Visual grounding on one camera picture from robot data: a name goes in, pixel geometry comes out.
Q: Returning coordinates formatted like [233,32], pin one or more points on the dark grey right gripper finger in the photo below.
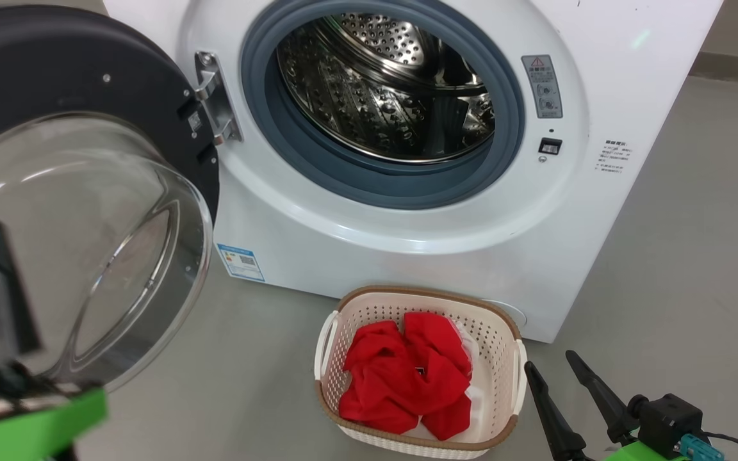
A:
[555,416]
[599,394]

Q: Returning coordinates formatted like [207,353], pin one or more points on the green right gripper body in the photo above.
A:
[644,453]

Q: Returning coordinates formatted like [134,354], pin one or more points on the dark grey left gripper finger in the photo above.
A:
[0,288]

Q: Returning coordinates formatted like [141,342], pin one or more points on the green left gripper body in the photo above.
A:
[23,429]

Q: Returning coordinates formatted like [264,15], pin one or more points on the red garment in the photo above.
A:
[401,378]

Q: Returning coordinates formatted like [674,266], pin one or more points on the black round glass washer door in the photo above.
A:
[87,83]

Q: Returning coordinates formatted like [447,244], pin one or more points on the cream perforated basket brown rim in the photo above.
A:
[497,333]

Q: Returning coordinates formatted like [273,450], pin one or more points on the white front-load washing machine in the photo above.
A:
[407,269]

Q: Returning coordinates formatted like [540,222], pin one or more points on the black door latch socket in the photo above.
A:
[550,146]

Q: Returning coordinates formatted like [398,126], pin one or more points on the silver metal door hinge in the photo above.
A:
[218,102]

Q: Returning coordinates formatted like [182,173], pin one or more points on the round white filter cover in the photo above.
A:
[513,312]

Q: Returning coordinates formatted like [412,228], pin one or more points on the blue energy label sticker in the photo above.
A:
[241,262]

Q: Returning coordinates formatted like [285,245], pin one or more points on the grey warning label plate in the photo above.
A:
[542,86]

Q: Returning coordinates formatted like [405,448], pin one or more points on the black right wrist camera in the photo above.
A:
[667,419]

